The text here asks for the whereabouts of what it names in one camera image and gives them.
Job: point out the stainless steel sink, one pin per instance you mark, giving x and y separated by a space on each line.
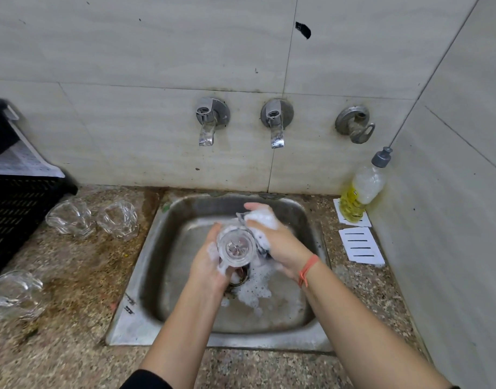
179 259

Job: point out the grey wall valve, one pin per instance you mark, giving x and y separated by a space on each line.
352 120

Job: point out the person's right hand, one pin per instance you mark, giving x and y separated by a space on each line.
284 249

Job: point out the person's left hand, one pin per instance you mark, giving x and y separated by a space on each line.
205 267

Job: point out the orange wrist thread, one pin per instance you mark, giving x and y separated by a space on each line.
308 269

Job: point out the person's right forearm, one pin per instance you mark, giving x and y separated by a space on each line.
365 336

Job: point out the white drip tray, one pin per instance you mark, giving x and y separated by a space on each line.
21 164

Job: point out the dark speckled sponge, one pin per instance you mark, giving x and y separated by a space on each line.
265 250

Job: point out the metal sink drain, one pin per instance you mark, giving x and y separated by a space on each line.
239 276

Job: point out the yellow dish soap bottle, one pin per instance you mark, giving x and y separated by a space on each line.
351 204

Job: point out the clear glass cup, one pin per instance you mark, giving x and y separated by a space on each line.
15 295
71 218
236 247
118 220

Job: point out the black dish rack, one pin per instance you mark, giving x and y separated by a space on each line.
21 218

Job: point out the black tape piece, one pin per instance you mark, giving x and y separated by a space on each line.
303 30

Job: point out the person's left forearm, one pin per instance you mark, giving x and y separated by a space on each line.
183 336

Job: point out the chrome wall tap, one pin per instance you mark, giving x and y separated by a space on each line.
211 113
276 115

